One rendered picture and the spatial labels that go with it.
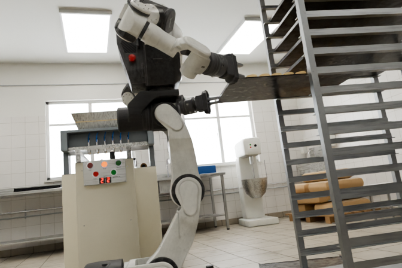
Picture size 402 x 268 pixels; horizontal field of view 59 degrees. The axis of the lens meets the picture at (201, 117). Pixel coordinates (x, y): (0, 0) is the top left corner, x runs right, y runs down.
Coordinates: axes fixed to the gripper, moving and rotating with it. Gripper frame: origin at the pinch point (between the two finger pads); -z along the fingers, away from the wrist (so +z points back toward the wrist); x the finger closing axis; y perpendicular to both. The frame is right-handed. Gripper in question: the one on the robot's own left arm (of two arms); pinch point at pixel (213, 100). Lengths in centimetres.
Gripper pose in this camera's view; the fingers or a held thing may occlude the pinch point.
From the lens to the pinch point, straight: 186.0
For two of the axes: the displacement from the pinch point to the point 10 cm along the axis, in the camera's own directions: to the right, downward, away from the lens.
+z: -9.1, 1.9, 3.6
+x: -1.2, -9.7, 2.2
